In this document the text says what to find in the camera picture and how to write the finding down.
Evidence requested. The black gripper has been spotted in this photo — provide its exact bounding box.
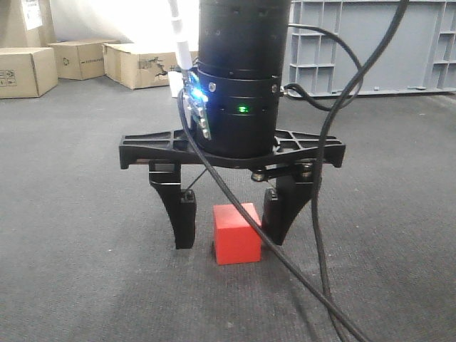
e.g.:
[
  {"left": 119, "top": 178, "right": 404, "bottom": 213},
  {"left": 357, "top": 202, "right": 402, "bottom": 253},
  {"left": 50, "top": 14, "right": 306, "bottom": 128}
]
[{"left": 119, "top": 129, "right": 346, "bottom": 250}]

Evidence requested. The red magnetic block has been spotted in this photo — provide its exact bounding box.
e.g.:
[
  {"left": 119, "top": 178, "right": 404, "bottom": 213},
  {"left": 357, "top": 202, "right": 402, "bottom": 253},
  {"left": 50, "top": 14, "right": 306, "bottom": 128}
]
[{"left": 213, "top": 204, "right": 261, "bottom": 265}]

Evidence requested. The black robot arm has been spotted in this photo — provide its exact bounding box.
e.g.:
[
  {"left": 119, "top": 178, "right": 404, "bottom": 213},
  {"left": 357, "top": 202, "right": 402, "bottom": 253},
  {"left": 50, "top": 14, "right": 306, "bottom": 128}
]
[{"left": 119, "top": 1, "right": 318, "bottom": 249}]

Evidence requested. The green circuit board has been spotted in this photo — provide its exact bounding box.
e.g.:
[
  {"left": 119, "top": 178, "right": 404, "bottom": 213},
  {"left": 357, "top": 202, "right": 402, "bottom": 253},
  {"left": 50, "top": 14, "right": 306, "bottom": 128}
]
[{"left": 182, "top": 70, "right": 212, "bottom": 140}]

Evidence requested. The dark grey table mat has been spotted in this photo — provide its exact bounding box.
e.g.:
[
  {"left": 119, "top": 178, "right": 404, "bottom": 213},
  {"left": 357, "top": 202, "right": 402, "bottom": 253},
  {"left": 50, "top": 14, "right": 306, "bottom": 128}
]
[{"left": 1, "top": 78, "right": 455, "bottom": 341}]

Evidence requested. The torn cardboard box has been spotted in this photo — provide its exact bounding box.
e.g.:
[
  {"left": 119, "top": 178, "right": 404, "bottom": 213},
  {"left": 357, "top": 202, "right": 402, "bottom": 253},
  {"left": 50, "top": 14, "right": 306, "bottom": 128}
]
[{"left": 103, "top": 43, "right": 177, "bottom": 90}]

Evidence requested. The cardboard box middle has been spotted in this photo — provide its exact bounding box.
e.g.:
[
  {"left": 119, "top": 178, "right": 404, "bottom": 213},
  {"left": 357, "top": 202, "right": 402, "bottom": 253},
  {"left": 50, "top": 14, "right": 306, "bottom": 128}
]
[{"left": 48, "top": 38, "right": 120, "bottom": 81}]

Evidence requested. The cardboard box left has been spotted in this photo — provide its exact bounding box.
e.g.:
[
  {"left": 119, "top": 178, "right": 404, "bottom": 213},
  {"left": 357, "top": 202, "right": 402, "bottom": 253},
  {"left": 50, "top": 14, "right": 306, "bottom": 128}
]
[{"left": 1, "top": 48, "right": 58, "bottom": 99}]

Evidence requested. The grey plastic crate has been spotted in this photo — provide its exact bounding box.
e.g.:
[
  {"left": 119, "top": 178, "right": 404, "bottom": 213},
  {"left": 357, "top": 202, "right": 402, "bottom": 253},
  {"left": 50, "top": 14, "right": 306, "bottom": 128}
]
[{"left": 282, "top": 1, "right": 455, "bottom": 96}]

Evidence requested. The tall cardboard box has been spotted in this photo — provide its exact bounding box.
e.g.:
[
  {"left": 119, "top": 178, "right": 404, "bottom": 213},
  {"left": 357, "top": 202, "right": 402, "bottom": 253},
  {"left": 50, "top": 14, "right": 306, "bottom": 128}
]
[{"left": 1, "top": 0, "right": 56, "bottom": 48}]

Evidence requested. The black cable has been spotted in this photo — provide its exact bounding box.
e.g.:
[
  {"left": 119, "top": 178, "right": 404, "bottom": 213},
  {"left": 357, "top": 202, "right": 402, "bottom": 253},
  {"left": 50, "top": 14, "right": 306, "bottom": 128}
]
[
  {"left": 177, "top": 87, "right": 371, "bottom": 342},
  {"left": 281, "top": 0, "right": 410, "bottom": 342}
]

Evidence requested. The white cable connector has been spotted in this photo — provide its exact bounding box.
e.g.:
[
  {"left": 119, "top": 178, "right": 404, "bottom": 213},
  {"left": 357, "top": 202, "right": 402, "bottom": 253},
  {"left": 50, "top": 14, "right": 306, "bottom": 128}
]
[{"left": 168, "top": 0, "right": 193, "bottom": 71}]

